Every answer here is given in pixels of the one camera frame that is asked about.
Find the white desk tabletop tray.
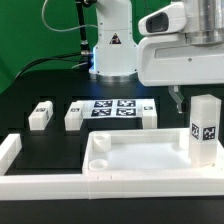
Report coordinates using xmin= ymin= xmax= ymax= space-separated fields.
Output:
xmin=82 ymin=128 xmax=224 ymax=179

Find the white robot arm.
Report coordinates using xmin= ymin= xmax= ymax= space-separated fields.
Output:
xmin=90 ymin=0 xmax=224 ymax=105

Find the grey thin cable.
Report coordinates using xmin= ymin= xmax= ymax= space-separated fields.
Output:
xmin=41 ymin=0 xmax=99 ymax=34

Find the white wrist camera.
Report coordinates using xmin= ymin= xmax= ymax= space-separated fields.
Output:
xmin=138 ymin=2 xmax=187 ymax=36

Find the white U-shaped fence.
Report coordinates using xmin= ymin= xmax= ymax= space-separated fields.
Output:
xmin=0 ymin=134 xmax=224 ymax=201

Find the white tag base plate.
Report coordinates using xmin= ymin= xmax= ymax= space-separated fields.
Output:
xmin=77 ymin=98 xmax=156 ymax=121

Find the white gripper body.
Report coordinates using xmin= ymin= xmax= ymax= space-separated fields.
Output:
xmin=137 ymin=34 xmax=224 ymax=86

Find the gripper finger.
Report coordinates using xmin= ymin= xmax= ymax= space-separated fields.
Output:
xmin=168 ymin=86 xmax=184 ymax=113

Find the black cable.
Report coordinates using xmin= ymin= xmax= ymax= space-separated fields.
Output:
xmin=13 ymin=0 xmax=93 ymax=83

